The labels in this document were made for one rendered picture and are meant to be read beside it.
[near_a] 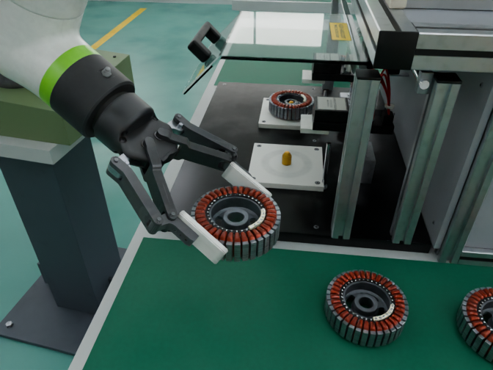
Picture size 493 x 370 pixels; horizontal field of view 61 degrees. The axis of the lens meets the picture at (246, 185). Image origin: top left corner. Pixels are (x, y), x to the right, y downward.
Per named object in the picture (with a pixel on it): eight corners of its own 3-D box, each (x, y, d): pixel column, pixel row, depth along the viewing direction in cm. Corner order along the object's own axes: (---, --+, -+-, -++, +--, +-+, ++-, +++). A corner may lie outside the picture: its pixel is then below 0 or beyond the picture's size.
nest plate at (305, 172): (246, 186, 83) (246, 180, 82) (254, 147, 95) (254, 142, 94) (323, 191, 81) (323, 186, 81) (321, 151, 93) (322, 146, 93)
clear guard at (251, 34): (182, 95, 61) (178, 53, 58) (212, 42, 81) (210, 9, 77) (413, 106, 58) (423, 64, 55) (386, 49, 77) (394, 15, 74)
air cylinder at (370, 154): (345, 182, 84) (349, 158, 81) (342, 161, 90) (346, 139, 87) (371, 183, 83) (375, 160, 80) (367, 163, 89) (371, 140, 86)
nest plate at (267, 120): (258, 128, 102) (258, 123, 101) (263, 101, 114) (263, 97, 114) (320, 131, 101) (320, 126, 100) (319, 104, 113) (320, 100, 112)
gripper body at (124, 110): (128, 119, 59) (177, 161, 59) (82, 146, 53) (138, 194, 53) (142, 80, 54) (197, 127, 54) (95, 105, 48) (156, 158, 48)
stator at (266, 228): (174, 244, 52) (172, 222, 50) (219, 194, 60) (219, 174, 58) (255, 277, 48) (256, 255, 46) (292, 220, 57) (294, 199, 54)
